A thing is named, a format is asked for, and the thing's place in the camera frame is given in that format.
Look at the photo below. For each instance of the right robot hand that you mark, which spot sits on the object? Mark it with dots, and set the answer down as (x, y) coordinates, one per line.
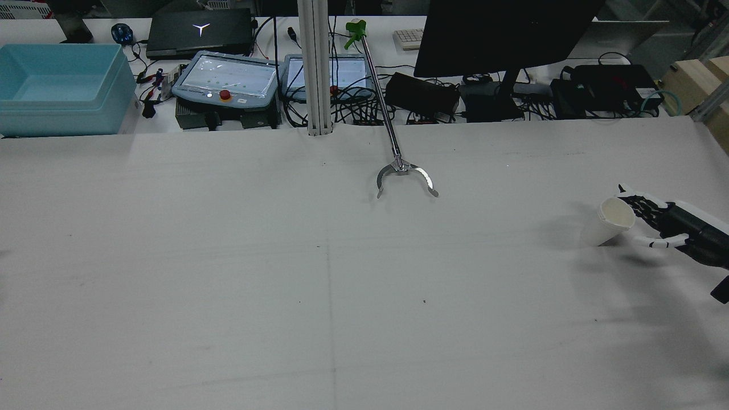
(686, 228)

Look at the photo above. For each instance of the white plastic cup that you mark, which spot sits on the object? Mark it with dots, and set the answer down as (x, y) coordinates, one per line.
(605, 229)

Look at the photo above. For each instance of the black electronics box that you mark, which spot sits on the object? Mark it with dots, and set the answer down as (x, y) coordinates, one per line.
(615, 85)

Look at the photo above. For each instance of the large black monitor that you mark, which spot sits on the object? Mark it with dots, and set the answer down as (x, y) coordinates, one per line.
(501, 34)

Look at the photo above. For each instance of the black box with orange terminals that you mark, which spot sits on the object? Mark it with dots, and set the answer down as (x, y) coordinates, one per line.
(367, 121)
(422, 121)

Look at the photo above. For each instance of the black power brick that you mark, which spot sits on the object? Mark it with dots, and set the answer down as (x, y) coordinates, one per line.
(421, 92)

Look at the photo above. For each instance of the metal reacher grabber tool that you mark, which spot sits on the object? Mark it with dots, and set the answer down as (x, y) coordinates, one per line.
(393, 142)

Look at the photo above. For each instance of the white keyboard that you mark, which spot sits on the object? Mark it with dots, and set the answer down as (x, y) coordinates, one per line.
(410, 39)

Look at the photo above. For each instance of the dark grey pendant holder box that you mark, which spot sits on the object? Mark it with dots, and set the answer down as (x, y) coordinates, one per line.
(228, 118)

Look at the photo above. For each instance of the teach pendant with red button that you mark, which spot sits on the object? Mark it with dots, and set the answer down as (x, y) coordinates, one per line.
(225, 77)

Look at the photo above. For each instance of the black laptop with white logo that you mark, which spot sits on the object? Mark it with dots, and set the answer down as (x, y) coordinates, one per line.
(199, 34)

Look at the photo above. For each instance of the red and black clip leads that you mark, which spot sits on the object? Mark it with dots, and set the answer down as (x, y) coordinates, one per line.
(152, 85)

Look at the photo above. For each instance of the blue computer mouse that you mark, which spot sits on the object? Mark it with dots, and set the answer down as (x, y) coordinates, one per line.
(122, 33)

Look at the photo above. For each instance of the teal plastic bin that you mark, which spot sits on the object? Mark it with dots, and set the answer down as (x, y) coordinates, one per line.
(62, 91)

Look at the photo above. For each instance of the black stand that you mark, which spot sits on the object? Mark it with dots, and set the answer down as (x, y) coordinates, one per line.
(74, 27)

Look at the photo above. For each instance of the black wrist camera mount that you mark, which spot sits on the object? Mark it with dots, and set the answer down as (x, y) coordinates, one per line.
(721, 290)

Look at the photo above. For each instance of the teach pendant behind post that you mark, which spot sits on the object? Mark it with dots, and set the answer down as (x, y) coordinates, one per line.
(353, 74)

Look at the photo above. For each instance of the aluminium extrusion post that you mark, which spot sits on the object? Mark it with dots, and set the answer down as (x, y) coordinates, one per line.
(315, 68)

